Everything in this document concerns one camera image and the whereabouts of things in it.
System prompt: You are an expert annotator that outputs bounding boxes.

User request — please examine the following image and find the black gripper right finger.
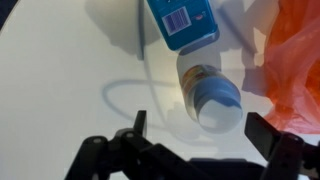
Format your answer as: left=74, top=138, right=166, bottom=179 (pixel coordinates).
left=244, top=112, right=320, bottom=180

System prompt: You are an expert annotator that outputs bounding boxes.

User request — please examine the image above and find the white capped pill bottle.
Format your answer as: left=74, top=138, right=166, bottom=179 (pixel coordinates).
left=175, top=54, right=244, bottom=134

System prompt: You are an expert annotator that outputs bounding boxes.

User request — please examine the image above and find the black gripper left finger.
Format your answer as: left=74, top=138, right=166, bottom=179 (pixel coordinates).
left=64, top=109, right=214, bottom=180

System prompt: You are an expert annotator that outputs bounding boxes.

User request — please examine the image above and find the orange plastic bag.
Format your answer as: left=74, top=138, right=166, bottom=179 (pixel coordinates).
left=263, top=0, right=320, bottom=135

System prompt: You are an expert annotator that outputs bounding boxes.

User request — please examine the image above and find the blue and white box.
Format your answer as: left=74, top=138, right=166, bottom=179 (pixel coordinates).
left=146, top=0, right=221, bottom=52

